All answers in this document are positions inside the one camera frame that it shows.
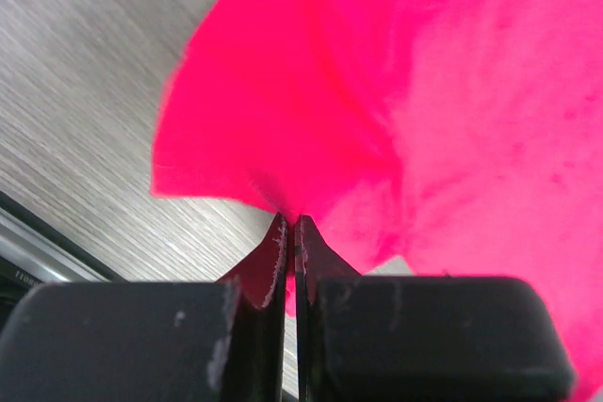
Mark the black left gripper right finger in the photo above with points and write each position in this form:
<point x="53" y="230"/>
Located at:
<point x="406" y="338"/>

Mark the red t shirt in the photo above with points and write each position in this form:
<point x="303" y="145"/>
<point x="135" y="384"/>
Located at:
<point x="464" y="136"/>

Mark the aluminium rail frame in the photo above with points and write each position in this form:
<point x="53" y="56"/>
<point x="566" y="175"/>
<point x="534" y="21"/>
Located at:
<point x="33" y="252"/>

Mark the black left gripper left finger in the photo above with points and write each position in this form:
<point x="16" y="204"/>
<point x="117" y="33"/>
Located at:
<point x="153" y="341"/>

